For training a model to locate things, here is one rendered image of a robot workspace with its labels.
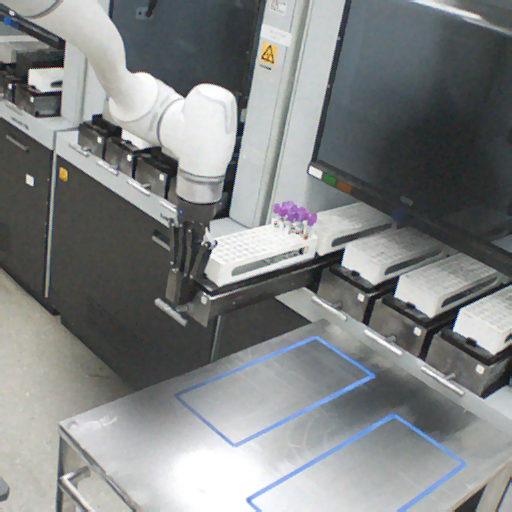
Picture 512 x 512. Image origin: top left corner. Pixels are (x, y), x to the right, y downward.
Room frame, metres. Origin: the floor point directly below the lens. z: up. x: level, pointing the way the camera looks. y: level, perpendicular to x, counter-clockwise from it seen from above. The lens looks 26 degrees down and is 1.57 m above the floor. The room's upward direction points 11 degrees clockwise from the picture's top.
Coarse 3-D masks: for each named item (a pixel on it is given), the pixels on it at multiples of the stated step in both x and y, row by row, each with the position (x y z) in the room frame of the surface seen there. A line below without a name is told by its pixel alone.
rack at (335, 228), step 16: (336, 208) 1.78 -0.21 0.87; (352, 208) 1.81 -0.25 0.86; (368, 208) 1.83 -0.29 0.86; (320, 224) 1.67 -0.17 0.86; (336, 224) 1.69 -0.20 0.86; (352, 224) 1.70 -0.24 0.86; (368, 224) 1.72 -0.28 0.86; (384, 224) 1.84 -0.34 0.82; (320, 240) 1.61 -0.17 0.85; (336, 240) 1.72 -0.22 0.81; (352, 240) 1.69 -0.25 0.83
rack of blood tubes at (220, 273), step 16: (224, 240) 1.49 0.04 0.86; (240, 240) 1.50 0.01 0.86; (256, 240) 1.52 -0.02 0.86; (272, 240) 1.53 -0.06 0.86; (288, 240) 1.54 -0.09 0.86; (304, 240) 1.56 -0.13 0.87; (224, 256) 1.42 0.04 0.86; (240, 256) 1.43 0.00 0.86; (256, 256) 1.44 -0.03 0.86; (272, 256) 1.48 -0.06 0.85; (288, 256) 1.56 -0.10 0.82; (304, 256) 1.56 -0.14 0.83; (208, 272) 1.39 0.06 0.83; (224, 272) 1.37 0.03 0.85; (240, 272) 1.46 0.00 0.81; (256, 272) 1.45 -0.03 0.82
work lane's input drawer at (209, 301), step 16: (320, 256) 1.59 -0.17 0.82; (336, 256) 1.64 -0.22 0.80; (176, 272) 1.41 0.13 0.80; (272, 272) 1.47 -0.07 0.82; (288, 272) 1.51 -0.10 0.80; (304, 272) 1.54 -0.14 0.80; (320, 272) 1.58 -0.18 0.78; (208, 288) 1.35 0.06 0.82; (224, 288) 1.37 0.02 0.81; (240, 288) 1.40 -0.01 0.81; (256, 288) 1.43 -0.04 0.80; (272, 288) 1.46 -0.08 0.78; (288, 288) 1.51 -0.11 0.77; (160, 304) 1.36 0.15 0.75; (192, 304) 1.36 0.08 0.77; (208, 304) 1.33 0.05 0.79; (224, 304) 1.36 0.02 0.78; (240, 304) 1.40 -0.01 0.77
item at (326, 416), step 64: (320, 320) 1.30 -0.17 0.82; (192, 384) 1.02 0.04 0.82; (256, 384) 1.05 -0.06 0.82; (320, 384) 1.09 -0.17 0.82; (384, 384) 1.12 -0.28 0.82; (64, 448) 0.86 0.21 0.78; (128, 448) 0.84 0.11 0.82; (192, 448) 0.87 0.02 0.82; (256, 448) 0.89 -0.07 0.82; (320, 448) 0.92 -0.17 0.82; (384, 448) 0.95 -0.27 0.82; (448, 448) 0.98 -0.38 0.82
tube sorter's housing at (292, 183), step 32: (320, 0) 1.78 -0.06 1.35; (320, 32) 1.77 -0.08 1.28; (320, 64) 1.76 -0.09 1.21; (320, 96) 1.75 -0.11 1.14; (288, 128) 1.80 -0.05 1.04; (288, 160) 1.78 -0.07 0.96; (288, 192) 1.77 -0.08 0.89; (320, 192) 1.77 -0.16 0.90; (256, 320) 1.66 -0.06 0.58; (288, 320) 1.60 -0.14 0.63; (352, 320) 1.48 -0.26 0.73; (224, 352) 1.72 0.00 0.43; (384, 352) 1.42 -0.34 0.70; (480, 416) 1.25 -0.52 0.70
